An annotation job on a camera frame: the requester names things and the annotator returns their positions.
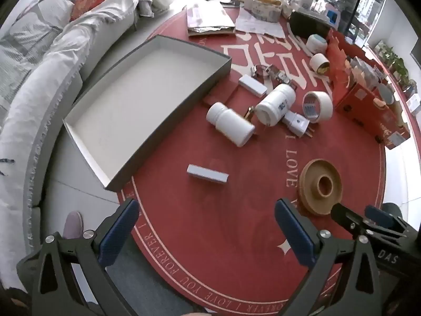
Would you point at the white plastic strip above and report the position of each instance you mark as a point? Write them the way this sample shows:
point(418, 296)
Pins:
point(297, 41)

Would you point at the plain white pill bottle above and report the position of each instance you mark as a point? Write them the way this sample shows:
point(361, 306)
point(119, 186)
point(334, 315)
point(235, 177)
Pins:
point(230, 123)

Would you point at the orange cardboard box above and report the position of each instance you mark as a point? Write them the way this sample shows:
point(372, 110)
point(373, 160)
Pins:
point(365, 112)

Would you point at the white power adapter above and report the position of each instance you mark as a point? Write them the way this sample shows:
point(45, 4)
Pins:
point(294, 121)

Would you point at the round wooden disc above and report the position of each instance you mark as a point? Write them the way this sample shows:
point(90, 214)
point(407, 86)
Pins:
point(312, 184)

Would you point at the yellow tape roll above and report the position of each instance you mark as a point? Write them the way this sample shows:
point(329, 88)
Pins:
point(317, 60)

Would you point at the white bottle grey label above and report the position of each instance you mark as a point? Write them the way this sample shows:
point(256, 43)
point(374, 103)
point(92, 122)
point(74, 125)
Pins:
point(274, 103)

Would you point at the small white rectangular box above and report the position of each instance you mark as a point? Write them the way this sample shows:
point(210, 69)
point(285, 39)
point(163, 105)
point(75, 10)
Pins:
point(252, 85)
point(207, 173)

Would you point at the pink slipper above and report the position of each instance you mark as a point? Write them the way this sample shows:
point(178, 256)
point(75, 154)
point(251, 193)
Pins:
point(73, 223)

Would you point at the round patterned tin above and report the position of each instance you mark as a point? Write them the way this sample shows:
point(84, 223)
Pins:
point(266, 11)

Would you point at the potted green plants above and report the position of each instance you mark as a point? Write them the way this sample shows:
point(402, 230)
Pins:
point(396, 61)

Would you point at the white covered sofa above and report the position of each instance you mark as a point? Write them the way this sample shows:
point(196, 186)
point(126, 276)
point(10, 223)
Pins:
point(39, 105)

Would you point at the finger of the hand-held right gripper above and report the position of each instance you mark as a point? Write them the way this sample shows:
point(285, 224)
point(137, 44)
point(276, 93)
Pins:
point(345, 216)
point(380, 216)

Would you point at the white printed paper sheet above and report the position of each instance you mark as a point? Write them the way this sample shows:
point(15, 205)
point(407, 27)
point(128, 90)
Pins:
point(259, 23)

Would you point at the black wall television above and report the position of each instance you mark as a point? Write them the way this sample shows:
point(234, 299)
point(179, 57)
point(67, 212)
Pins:
point(417, 49)

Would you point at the metal watch band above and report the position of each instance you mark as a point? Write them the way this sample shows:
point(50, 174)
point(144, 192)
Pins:
point(282, 78)

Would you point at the black box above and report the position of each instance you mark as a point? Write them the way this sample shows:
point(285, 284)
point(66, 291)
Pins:
point(307, 23)

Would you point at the grey striped cushion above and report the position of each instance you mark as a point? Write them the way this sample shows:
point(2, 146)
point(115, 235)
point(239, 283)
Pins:
point(26, 42)

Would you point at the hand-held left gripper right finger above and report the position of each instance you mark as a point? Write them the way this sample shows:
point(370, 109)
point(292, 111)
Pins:
point(294, 233)

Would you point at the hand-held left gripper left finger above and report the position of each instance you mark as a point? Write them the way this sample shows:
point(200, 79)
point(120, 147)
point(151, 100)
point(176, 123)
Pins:
point(120, 233)

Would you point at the red round tablecloth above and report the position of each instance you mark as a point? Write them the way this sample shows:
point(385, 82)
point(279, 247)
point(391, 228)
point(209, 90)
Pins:
point(246, 220)

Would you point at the grey shallow box tray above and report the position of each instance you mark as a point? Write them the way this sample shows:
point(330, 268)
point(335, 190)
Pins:
point(131, 105)

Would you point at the white tape roll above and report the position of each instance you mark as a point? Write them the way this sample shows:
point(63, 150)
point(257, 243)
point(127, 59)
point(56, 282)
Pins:
point(324, 105)

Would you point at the small gold black object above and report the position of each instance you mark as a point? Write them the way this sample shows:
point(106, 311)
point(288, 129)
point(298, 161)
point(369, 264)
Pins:
point(249, 113)

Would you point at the red paper bag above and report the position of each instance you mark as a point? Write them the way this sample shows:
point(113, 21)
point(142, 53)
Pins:
point(337, 62)

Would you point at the dark red box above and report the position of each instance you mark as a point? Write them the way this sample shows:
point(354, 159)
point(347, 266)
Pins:
point(215, 98)

